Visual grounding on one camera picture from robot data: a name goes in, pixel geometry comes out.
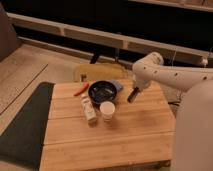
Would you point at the yellow cushioned stool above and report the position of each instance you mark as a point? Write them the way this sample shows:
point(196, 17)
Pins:
point(99, 71)

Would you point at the red chili pepper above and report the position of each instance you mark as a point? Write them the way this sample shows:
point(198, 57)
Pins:
point(82, 89)

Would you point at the blue cloth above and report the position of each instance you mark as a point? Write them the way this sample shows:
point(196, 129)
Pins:
point(117, 84)

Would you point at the black frying pan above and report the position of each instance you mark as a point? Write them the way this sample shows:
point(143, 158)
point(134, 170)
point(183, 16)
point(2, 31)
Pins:
point(101, 91)

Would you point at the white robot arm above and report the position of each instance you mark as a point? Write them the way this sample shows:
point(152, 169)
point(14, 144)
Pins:
point(193, 138)

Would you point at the black eraser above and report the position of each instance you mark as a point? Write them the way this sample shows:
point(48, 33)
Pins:
point(133, 95)

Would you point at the dark green floor mat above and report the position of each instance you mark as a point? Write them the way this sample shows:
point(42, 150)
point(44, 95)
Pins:
point(23, 139)

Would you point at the wooden shelf rail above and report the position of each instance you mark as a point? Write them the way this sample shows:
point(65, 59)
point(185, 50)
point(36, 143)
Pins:
point(110, 39)

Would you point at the small white bottle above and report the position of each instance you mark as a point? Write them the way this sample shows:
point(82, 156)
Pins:
point(88, 110)

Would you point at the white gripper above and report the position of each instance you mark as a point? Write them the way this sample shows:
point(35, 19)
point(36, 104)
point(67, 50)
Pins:
point(140, 83)

